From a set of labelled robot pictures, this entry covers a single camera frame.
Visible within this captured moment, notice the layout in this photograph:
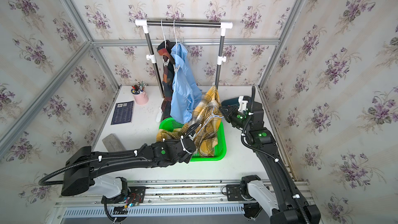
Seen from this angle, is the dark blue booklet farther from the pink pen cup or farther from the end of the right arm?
the end of the right arm

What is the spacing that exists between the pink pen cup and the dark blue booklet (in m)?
0.06

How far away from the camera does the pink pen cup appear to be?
1.03m

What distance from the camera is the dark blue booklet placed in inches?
39.7

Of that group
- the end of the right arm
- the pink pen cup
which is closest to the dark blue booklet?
the pink pen cup
